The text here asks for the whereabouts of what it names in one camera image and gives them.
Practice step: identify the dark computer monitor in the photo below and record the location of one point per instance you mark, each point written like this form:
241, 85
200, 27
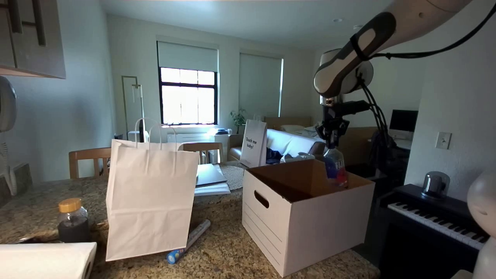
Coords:
403, 120

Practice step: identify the tall white roller blind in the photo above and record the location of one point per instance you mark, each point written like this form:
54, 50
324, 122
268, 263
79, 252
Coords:
259, 88

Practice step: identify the white flat container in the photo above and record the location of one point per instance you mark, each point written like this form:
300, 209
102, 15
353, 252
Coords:
43, 261

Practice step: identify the large brown cardboard box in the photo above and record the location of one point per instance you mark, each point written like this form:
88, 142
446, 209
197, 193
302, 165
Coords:
358, 145

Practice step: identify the black digital piano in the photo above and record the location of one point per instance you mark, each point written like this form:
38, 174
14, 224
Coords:
423, 238

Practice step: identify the grey tube with blue end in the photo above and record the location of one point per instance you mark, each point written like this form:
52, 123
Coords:
189, 241

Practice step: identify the stack of papers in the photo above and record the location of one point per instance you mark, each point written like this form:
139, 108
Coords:
210, 181

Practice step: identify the glass jar with cork lid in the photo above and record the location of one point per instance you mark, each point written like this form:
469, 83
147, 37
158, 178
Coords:
73, 223

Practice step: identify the white sign board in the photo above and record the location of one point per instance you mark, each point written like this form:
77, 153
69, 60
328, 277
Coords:
252, 143

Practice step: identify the thin metal floor stand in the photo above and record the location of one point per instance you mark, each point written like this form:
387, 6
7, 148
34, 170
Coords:
124, 106

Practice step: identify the white wall light switch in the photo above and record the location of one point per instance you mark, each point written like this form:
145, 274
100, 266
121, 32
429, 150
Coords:
443, 140

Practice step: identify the white cardboard storage box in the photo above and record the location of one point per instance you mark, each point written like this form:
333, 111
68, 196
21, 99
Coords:
314, 223

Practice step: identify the black office chair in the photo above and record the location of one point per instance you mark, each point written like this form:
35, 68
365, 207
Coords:
392, 157

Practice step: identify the white paper bag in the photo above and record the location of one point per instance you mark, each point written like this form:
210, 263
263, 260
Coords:
148, 202

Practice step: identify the black framed window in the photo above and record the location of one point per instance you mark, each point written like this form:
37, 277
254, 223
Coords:
187, 102

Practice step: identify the shiny metal pot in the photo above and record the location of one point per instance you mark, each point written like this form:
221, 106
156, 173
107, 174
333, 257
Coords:
434, 185

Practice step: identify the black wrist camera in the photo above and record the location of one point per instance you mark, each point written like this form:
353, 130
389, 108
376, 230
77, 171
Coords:
353, 108

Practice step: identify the grey wall cabinet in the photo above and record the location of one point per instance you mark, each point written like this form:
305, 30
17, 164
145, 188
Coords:
40, 47

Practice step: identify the green house plant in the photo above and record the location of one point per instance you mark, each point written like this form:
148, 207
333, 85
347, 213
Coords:
238, 122

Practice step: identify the clear bottle with blue cap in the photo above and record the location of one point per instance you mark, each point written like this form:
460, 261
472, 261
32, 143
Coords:
334, 167

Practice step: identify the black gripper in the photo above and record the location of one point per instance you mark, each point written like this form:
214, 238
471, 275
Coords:
333, 123

